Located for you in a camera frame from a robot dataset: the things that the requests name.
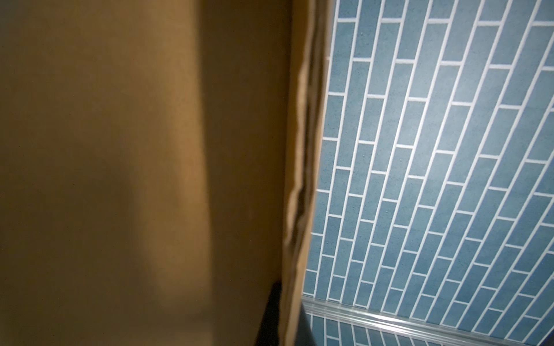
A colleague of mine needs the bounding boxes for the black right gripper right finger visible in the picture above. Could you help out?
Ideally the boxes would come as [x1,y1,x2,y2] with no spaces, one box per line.
[294,304,317,346]

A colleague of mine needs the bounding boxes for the aluminium right corner post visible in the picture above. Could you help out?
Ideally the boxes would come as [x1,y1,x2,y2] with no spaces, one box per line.
[302,296,517,345]

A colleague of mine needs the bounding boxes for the brown cardboard box sheet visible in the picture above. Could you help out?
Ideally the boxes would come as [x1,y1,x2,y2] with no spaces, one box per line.
[1,1,330,345]

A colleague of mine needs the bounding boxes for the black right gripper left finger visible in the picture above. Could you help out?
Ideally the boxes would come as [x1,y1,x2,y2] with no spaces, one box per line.
[255,281,282,346]

